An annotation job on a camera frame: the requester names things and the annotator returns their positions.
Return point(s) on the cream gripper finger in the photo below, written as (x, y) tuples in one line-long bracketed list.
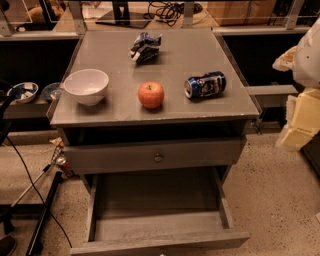
[(303, 120), (285, 61)]

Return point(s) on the red apple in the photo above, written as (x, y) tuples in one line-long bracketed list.
[(151, 95)]

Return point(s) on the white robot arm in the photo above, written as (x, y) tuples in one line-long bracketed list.
[(306, 63)]

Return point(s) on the grey wooden drawer cabinet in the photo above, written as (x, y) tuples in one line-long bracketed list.
[(152, 123)]

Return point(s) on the open middle drawer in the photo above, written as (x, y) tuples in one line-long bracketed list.
[(158, 213)]

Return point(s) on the closed top drawer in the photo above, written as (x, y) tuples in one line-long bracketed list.
[(155, 155)]

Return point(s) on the grey side shelf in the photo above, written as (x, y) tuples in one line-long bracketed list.
[(271, 96)]

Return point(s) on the cardboard box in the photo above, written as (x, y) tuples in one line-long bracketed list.
[(249, 12)]

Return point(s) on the blue soda can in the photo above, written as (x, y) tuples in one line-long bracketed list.
[(206, 85)]

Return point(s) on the crumpled blue chip bag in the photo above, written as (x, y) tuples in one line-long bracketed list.
[(145, 47)]

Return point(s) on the black monitor stand base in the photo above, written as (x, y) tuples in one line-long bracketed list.
[(120, 15)]

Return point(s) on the white ceramic bowl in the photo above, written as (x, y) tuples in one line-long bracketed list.
[(87, 86)]

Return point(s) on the dark small bowl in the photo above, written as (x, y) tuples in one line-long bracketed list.
[(52, 92)]

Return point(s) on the small bowl with items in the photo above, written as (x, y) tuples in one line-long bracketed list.
[(23, 92)]

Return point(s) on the black floor stand leg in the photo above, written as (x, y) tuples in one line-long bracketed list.
[(35, 246)]

